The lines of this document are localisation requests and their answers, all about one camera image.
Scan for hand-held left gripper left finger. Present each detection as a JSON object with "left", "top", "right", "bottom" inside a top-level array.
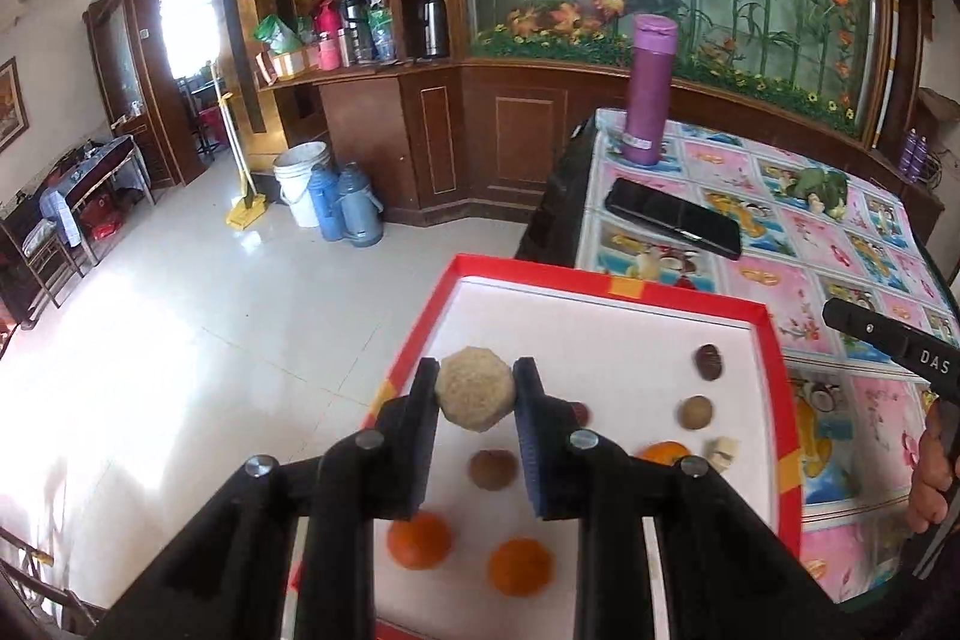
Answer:
[{"left": 86, "top": 355, "right": 442, "bottom": 640}]

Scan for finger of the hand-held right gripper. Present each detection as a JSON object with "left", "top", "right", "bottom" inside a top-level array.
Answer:
[{"left": 821, "top": 297, "right": 901, "bottom": 362}]

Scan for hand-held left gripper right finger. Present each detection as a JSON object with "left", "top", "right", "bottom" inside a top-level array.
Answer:
[{"left": 512, "top": 355, "right": 856, "bottom": 640}]

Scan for brown kiwi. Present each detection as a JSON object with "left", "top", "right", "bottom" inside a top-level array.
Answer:
[
  {"left": 679, "top": 395, "right": 715, "bottom": 432},
  {"left": 469, "top": 449, "right": 520, "bottom": 487}
]

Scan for beige textured ball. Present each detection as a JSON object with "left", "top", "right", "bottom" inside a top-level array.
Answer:
[{"left": 433, "top": 345, "right": 520, "bottom": 436}]

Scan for orange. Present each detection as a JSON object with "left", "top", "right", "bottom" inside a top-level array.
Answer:
[
  {"left": 487, "top": 537, "right": 556, "bottom": 600},
  {"left": 386, "top": 511, "right": 454, "bottom": 572},
  {"left": 637, "top": 441, "right": 695, "bottom": 467}
]

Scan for red-rimmed white tray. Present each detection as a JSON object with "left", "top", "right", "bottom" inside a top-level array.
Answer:
[{"left": 281, "top": 254, "right": 805, "bottom": 640}]

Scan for cream lumpy piece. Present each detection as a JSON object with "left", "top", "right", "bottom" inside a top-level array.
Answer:
[{"left": 706, "top": 436, "right": 741, "bottom": 472}]

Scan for person's right hand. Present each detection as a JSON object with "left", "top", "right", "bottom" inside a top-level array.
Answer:
[{"left": 904, "top": 396, "right": 960, "bottom": 536}]

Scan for printed pink tablecloth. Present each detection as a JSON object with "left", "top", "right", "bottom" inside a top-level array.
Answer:
[{"left": 574, "top": 107, "right": 960, "bottom": 603}]

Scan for green broccoli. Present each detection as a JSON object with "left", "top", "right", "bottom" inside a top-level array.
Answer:
[{"left": 791, "top": 167, "right": 852, "bottom": 217}]

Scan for purple bottles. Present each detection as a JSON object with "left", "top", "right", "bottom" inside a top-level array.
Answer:
[{"left": 900, "top": 126, "right": 938, "bottom": 184}]

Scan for black phone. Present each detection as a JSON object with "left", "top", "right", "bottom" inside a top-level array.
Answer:
[{"left": 604, "top": 176, "right": 743, "bottom": 261}]

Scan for grey-blue thermos jug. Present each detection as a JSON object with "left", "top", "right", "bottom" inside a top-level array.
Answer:
[{"left": 336, "top": 161, "right": 385, "bottom": 247}]

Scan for blue thermos jug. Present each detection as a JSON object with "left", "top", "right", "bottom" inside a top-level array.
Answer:
[{"left": 307, "top": 164, "right": 342, "bottom": 242}]

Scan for white bucket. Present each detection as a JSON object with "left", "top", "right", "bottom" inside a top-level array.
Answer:
[{"left": 272, "top": 141, "right": 332, "bottom": 229}]

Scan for wooden cabinet with floral glass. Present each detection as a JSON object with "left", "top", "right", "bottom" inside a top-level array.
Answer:
[{"left": 247, "top": 0, "right": 946, "bottom": 236}]

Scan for purple bottle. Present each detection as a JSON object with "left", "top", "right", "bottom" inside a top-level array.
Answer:
[{"left": 622, "top": 14, "right": 680, "bottom": 167}]

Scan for red bag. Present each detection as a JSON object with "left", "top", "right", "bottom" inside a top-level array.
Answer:
[{"left": 79, "top": 197, "right": 128, "bottom": 244}]

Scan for yellow box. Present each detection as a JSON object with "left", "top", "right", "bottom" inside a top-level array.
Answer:
[{"left": 259, "top": 46, "right": 322, "bottom": 84}]

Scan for clear plastic bottles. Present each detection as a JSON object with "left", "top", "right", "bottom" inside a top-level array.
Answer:
[{"left": 367, "top": 8, "right": 398, "bottom": 64}]

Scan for pink bottle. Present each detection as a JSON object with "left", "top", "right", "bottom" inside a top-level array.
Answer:
[{"left": 311, "top": 0, "right": 342, "bottom": 71}]

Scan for black pump flask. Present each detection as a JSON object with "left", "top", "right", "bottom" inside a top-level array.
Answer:
[{"left": 337, "top": 0, "right": 376, "bottom": 65}]

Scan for dark side table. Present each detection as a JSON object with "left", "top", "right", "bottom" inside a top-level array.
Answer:
[{"left": 37, "top": 134, "right": 158, "bottom": 266}]

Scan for green bag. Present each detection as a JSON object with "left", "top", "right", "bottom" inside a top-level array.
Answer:
[{"left": 253, "top": 14, "right": 301, "bottom": 56}]

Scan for wooden chair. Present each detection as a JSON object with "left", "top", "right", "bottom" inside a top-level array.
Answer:
[{"left": 0, "top": 216, "right": 85, "bottom": 330}]

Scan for framed picture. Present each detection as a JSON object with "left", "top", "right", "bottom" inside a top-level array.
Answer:
[{"left": 0, "top": 56, "right": 31, "bottom": 155}]

